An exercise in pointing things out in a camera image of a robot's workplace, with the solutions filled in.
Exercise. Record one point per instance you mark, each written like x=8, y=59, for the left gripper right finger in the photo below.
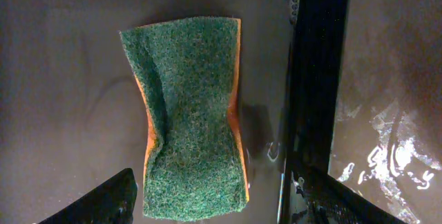
x=318, y=198

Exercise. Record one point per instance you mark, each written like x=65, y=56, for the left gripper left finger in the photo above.
x=112, y=202

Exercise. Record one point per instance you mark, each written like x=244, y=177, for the green orange sponge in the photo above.
x=187, y=71

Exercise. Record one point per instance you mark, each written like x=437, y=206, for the small black tray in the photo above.
x=72, y=115

